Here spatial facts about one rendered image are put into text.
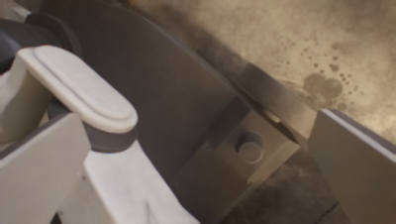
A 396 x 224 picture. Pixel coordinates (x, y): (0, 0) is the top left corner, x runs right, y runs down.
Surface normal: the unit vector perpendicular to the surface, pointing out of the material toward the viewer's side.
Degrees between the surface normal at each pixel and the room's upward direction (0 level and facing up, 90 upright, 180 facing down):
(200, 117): 0
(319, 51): 0
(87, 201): 19
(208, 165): 0
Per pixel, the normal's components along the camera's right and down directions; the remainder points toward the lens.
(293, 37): -0.25, 0.18
